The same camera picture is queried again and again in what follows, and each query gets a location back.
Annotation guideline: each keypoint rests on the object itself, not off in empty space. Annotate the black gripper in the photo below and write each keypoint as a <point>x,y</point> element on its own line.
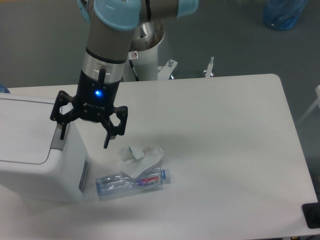
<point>96,100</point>

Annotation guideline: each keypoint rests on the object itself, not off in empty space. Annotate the white plastic trash can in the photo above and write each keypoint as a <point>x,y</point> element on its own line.
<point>34,161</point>

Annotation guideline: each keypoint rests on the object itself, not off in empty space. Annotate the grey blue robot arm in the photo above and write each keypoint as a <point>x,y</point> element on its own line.
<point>112,27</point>

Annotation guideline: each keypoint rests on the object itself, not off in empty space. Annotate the crumpled white tissue paper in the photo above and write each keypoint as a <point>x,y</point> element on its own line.
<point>133,160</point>

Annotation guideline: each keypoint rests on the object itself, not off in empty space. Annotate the crushed clear plastic bottle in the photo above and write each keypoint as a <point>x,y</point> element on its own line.
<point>121,185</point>

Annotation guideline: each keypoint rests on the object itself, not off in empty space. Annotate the blue object at left edge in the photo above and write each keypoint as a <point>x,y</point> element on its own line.
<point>4,89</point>

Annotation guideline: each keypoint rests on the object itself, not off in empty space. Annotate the black device at table edge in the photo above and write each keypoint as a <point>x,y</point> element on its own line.
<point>311,213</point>

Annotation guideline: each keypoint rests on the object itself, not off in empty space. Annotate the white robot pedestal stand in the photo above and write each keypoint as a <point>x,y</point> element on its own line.
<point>142,61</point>

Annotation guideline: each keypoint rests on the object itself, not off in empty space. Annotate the white frame at right edge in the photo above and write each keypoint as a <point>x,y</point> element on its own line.
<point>313,106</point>

